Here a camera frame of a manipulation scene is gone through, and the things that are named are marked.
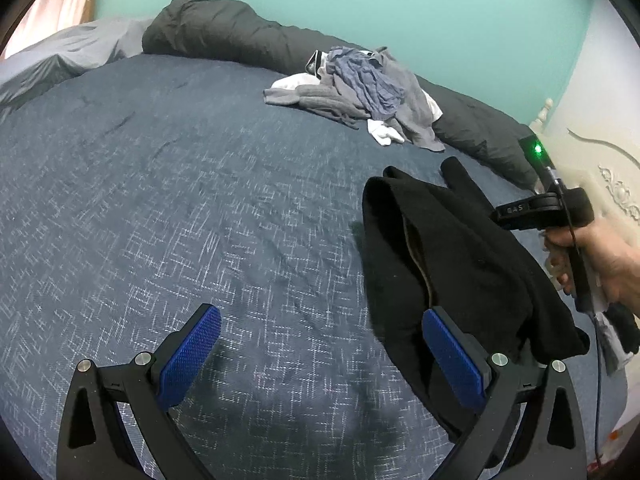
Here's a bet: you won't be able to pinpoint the pink curtain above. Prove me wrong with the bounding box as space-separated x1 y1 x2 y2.
4 0 103 57

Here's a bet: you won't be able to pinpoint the dark grey duvet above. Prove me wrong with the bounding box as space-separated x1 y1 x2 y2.
141 0 541 191

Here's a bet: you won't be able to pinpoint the grey knit sweater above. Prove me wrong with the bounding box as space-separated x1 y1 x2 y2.
263 82 371 131

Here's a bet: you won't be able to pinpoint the grey t-shirt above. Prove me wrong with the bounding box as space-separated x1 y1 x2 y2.
372 47 446 153

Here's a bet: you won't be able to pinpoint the light grey bed sheet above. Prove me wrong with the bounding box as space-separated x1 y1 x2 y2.
0 16 156 111

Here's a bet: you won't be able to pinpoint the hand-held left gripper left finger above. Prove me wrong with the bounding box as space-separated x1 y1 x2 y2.
57 304 223 480

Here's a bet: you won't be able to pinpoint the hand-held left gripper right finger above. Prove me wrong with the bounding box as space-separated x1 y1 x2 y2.
422 307 588 480

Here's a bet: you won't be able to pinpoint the white shirt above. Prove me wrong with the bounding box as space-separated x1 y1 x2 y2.
272 73 322 93

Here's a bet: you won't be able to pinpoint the black and white garment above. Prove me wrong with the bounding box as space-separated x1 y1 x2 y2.
306 51 331 78

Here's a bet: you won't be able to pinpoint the small white cloth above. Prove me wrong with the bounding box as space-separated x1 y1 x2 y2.
367 119 406 147

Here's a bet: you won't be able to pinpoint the blue patterned bedspread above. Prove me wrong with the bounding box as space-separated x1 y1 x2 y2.
0 52 631 480

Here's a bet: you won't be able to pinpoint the black pants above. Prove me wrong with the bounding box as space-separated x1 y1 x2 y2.
361 156 591 466

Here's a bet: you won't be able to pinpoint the person's right hand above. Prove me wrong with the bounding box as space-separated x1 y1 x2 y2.
542 219 640 318

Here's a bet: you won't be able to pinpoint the cream tufted headboard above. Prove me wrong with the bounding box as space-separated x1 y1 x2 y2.
529 10 640 311

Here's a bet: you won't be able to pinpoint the folded black and white clothes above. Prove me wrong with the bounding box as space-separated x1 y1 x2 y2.
594 312 628 377

